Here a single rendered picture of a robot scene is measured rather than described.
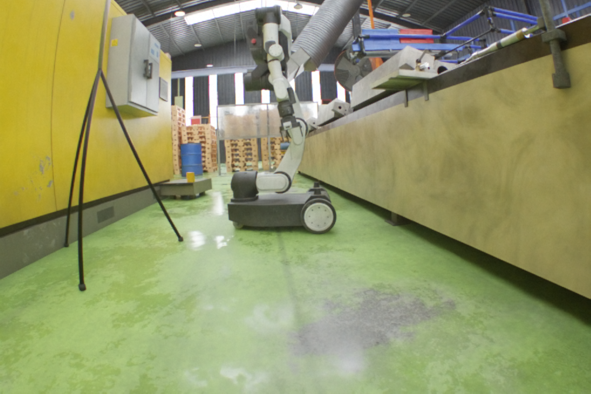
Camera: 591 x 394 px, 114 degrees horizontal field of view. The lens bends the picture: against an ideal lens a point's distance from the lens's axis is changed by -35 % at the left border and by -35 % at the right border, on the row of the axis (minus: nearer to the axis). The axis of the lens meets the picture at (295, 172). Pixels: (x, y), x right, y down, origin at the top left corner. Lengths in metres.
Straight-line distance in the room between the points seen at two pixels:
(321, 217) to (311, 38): 7.82
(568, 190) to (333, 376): 0.72
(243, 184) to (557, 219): 1.65
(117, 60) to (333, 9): 7.98
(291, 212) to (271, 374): 1.19
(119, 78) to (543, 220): 2.59
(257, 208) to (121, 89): 1.42
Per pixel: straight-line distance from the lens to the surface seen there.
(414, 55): 1.57
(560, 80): 0.83
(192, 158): 7.88
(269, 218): 1.74
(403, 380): 0.67
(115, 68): 2.53
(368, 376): 0.67
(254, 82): 1.94
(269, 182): 1.83
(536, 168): 0.93
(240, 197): 1.91
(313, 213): 1.66
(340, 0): 9.94
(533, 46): 0.95
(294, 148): 1.83
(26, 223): 1.79
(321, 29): 9.30
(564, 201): 0.88
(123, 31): 2.62
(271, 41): 1.77
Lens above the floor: 0.46
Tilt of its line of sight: 4 degrees down
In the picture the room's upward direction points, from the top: 3 degrees counter-clockwise
